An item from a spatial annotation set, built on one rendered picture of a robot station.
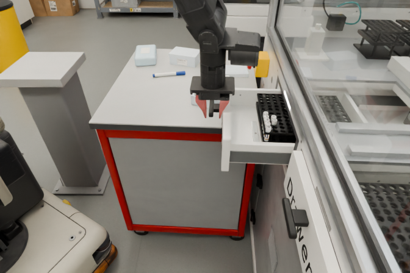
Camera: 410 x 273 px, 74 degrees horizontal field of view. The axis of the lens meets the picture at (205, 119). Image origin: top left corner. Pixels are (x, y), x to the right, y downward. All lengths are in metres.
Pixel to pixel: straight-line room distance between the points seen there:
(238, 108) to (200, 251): 0.85
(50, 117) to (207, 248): 0.99
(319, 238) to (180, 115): 0.62
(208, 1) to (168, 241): 1.23
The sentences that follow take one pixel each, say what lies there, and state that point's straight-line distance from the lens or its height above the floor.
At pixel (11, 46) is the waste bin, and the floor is 0.31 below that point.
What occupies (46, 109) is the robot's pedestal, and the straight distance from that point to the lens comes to 1.48.
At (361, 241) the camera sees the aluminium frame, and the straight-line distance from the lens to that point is 0.42.
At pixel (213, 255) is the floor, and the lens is 1.47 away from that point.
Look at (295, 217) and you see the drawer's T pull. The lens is 0.50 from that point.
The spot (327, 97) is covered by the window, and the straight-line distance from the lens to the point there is 0.52.
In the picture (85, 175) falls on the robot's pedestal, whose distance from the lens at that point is 1.73.
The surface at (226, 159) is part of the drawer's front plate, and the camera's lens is 0.63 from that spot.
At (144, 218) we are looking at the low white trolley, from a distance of 1.36.
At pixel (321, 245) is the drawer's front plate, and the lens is 0.47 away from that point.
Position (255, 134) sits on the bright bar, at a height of 0.85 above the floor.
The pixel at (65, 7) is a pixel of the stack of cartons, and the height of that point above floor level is 0.13.
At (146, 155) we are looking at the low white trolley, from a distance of 1.03.
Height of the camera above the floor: 1.31
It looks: 37 degrees down
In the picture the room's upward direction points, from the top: straight up
